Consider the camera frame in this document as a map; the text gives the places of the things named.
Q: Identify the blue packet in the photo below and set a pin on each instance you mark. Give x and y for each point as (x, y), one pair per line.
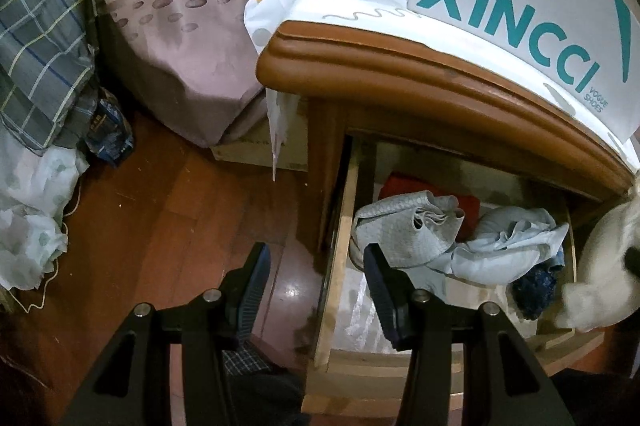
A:
(107, 136)

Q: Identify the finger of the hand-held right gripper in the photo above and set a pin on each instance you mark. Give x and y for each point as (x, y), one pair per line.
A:
(632, 257)

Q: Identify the cream white underwear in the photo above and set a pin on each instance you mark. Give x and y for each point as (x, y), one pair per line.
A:
(605, 256)

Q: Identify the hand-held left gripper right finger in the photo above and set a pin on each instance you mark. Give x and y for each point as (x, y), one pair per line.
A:
(387, 301)

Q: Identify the pale blue white underwear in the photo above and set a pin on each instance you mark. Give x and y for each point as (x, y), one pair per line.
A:
(500, 251)

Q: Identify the plaid grey blue cloth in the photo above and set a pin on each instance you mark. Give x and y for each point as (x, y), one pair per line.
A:
(40, 31)

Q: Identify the wooden bed frame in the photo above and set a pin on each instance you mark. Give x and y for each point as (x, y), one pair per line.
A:
(250, 151)

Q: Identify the wooden drawer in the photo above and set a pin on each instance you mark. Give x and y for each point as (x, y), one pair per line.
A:
(340, 256)

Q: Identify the person's dark plaid pants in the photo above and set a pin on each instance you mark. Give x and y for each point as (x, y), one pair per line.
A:
(250, 366)

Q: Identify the grey white patterned underwear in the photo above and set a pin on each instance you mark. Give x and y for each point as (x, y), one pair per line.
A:
(395, 226)

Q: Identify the wooden nightstand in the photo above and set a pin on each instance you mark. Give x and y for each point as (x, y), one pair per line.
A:
(400, 76)

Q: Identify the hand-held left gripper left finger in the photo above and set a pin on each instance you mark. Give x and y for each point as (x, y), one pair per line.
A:
(250, 291)

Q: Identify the white sheer cloth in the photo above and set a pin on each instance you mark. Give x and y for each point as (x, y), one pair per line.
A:
(30, 206)

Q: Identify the dark blue lace underwear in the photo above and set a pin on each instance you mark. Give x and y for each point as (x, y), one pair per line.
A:
(535, 291)

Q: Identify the leaf print bed sheet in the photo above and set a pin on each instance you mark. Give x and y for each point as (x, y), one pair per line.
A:
(200, 31)

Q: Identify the red cloth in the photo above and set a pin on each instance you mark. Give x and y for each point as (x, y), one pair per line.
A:
(470, 211)

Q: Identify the white drawer liner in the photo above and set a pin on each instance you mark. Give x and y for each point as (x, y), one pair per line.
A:
(360, 311)

